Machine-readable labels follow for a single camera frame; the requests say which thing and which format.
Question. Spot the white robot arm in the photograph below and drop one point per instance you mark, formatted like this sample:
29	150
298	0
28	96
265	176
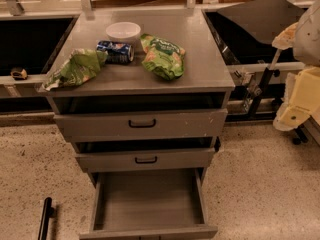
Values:
306	48

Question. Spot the blue soda can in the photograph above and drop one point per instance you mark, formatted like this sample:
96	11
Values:
116	52

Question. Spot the black tray stand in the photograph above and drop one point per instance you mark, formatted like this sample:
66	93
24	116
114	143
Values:
244	33

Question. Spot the black handle on floor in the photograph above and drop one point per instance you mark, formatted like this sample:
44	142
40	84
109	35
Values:
47	213

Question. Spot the middle grey drawer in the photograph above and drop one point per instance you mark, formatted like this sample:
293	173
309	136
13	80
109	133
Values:
145	160

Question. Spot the grey drawer cabinet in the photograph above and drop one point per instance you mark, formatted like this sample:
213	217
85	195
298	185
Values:
205	85

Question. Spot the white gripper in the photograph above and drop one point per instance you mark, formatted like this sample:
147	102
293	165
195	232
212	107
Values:
308	39

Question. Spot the grey drawer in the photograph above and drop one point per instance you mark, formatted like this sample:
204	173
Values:
145	160
149	205
141	125

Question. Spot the white bowl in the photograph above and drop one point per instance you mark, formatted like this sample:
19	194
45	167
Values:
126	32

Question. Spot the crumpled green snack bag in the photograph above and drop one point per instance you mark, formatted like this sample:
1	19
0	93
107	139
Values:
81	66

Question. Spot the bottom grey drawer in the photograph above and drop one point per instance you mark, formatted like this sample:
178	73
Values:
149	205

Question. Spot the top grey drawer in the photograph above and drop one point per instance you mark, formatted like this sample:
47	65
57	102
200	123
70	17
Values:
141	125

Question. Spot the green rice chip bag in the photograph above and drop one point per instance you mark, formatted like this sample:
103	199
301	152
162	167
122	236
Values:
163	58

